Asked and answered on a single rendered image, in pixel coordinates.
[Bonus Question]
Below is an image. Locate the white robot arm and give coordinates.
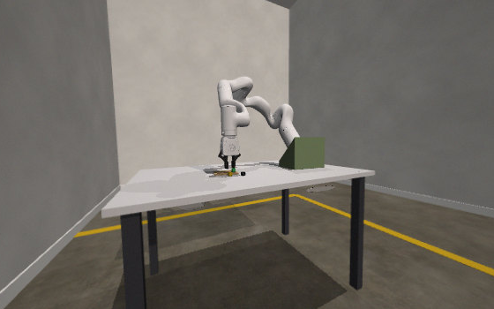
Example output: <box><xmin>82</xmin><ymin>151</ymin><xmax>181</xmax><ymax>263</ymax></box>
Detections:
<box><xmin>217</xmin><ymin>77</ymin><xmax>300</xmax><ymax>148</ymax></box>

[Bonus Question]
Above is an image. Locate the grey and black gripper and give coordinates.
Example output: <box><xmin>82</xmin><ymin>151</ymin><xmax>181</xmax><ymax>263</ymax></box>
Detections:
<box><xmin>218</xmin><ymin>136</ymin><xmax>241</xmax><ymax>169</ymax></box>

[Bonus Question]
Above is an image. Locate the tan square mat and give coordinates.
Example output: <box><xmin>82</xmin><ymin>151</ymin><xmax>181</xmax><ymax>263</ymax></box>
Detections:
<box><xmin>213</xmin><ymin>170</ymin><xmax>239</xmax><ymax>176</ymax></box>

